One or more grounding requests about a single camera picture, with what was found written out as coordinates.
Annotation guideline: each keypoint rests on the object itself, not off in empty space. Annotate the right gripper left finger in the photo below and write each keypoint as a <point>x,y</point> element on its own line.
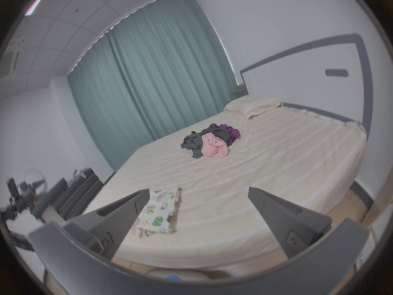
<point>113,223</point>

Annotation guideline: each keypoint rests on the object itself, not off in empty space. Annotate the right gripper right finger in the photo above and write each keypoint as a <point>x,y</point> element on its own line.
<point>291,226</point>

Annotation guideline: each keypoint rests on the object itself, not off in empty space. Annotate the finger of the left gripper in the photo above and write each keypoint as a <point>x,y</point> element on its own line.
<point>38,183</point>

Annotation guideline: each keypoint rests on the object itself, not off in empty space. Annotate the white printed pyjama top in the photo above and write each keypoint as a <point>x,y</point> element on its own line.
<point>159,210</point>

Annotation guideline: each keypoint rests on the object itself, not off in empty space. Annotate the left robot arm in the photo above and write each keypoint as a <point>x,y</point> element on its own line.
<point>12,207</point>

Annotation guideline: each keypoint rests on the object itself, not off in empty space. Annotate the bed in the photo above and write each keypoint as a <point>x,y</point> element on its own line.
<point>245,180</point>

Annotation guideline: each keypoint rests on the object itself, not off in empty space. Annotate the purple garment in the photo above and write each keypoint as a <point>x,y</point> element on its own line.
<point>235,132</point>

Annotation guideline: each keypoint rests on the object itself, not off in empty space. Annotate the pink garment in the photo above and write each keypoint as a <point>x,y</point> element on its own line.
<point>211,146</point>

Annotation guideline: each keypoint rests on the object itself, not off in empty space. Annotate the pale pink pillow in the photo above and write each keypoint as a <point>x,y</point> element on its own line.
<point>254,106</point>

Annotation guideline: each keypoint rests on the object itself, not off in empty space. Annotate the white ceiling air conditioner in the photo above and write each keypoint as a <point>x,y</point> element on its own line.
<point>12,57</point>

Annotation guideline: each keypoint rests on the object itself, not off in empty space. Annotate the blue-green curtain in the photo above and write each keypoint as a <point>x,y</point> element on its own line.
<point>147,88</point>

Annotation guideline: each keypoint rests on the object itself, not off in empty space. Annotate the grey bedside table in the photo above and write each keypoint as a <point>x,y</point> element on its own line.
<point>239,90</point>

